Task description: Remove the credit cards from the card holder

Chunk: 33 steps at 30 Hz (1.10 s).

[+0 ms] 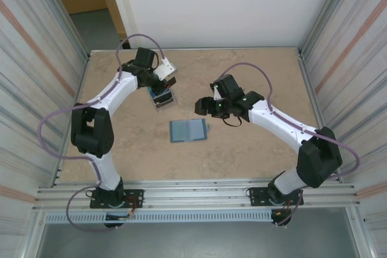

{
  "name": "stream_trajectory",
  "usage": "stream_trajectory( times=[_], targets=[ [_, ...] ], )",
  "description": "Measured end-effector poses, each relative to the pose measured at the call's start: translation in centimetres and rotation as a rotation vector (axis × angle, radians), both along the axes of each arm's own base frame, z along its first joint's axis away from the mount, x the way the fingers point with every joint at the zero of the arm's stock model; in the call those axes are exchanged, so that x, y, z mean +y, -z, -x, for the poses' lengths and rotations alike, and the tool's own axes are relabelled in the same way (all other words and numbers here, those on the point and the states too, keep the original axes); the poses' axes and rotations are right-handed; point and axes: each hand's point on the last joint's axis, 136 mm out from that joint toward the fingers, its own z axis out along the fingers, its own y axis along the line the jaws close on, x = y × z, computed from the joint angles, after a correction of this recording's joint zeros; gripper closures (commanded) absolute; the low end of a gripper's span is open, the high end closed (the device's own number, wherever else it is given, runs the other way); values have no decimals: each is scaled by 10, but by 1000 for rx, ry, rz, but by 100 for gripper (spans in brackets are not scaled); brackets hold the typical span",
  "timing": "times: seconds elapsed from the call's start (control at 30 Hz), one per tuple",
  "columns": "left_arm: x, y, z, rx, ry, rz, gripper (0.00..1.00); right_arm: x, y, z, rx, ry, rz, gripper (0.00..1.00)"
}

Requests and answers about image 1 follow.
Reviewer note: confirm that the blue card holder wallet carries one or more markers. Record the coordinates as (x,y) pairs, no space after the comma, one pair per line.
(187,131)

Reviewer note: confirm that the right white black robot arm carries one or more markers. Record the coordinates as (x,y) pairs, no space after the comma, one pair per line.
(278,122)

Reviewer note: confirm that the blue credit card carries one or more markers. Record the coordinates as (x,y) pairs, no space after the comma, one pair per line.
(154,92)

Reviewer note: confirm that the black credit card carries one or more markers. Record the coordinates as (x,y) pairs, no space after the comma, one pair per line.
(163,99)

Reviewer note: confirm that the stack of teal cards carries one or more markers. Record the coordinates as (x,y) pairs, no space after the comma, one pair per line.
(164,106)

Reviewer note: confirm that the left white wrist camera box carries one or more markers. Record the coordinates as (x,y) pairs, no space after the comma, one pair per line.
(164,69)

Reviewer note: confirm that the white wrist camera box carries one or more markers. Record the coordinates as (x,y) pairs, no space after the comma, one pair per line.
(164,69)
(217,92)

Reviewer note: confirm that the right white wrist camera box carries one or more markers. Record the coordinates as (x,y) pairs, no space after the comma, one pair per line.
(217,92)

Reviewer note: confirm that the thin aluminium table rail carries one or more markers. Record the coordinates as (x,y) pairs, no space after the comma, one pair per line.
(196,49)

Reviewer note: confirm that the wide aluminium extrusion rail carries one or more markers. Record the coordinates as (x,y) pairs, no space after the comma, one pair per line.
(196,200)

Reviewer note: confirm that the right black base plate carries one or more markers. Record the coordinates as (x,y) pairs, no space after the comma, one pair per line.
(258,196)

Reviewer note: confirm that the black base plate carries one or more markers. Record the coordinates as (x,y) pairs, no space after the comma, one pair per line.
(136,194)
(258,196)

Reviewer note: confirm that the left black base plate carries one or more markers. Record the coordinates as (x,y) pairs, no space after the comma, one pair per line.
(136,194)

